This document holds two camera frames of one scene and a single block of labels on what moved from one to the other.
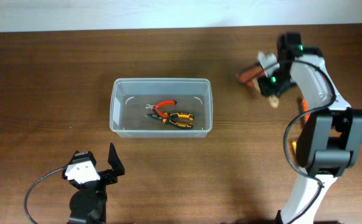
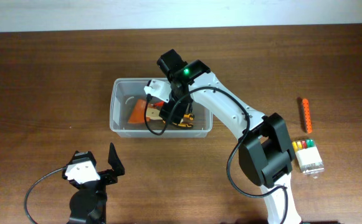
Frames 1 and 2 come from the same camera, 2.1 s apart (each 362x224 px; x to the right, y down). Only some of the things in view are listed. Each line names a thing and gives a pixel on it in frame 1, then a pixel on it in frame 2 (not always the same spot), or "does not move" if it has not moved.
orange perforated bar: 306,109 does not move
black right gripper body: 276,83 → 165,111
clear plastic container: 129,96 does not move
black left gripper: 111,177 does not move
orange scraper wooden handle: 248,76 → 137,114
